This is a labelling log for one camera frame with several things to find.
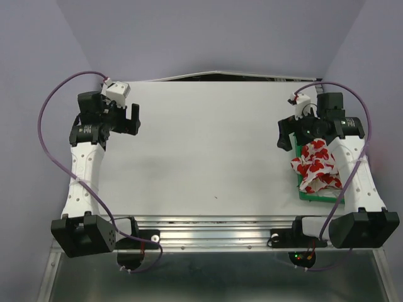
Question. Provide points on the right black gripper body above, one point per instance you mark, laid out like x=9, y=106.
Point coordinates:
x=308, y=129

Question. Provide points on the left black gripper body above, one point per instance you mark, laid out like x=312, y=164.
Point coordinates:
x=116, y=117

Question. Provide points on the red poppy print skirt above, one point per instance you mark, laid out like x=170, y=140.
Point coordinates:
x=317, y=167

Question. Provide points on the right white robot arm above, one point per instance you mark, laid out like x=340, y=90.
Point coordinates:
x=366, y=222

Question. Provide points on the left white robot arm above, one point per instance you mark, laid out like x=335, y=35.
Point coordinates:
x=81, y=231

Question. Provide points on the green plastic tray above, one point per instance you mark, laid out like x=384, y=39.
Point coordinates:
x=325, y=195

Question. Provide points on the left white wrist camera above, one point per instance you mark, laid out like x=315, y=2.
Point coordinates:
x=116, y=91

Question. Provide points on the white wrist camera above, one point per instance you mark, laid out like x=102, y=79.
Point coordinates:
x=301, y=103
x=116, y=91

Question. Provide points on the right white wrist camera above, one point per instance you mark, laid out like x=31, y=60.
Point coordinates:
x=301, y=103

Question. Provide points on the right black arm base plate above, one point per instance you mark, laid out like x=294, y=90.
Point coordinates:
x=286, y=238

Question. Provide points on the aluminium rail frame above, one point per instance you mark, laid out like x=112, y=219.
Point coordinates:
x=168, y=234

